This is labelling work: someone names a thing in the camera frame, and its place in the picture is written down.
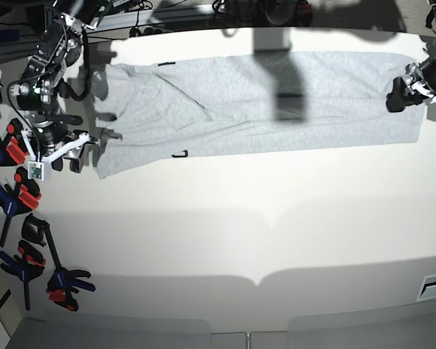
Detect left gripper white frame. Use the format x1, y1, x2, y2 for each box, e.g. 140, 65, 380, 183
385, 74, 436, 113

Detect grey T-shirt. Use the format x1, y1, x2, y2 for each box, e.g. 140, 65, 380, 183
90, 52, 424, 178

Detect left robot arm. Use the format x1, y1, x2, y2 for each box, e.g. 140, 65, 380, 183
386, 1, 436, 113

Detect blue red clamp bottom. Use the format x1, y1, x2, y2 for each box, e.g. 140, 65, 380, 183
46, 268, 96, 312

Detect blue red clamp lower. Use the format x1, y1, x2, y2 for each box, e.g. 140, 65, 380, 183
0, 240, 46, 311

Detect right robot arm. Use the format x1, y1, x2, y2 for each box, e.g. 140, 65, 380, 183
7, 1, 113, 180

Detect black bar clamp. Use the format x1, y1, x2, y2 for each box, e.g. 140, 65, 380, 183
21, 214, 62, 270

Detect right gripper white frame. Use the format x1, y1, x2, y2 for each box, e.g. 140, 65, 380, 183
20, 129, 98, 180

